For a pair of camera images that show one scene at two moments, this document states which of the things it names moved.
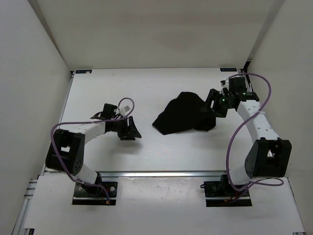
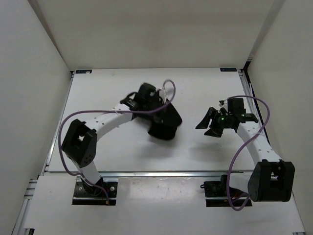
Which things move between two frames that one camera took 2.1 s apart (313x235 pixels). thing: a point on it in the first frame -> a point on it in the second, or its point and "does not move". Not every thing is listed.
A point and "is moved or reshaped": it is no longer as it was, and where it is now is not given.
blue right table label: (228, 69) does not move
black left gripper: (129, 131) -> (161, 102)
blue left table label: (83, 71) does not move
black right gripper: (214, 95) -> (213, 130)
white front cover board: (158, 202) does not move
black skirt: (185, 113) is moved or reshaped
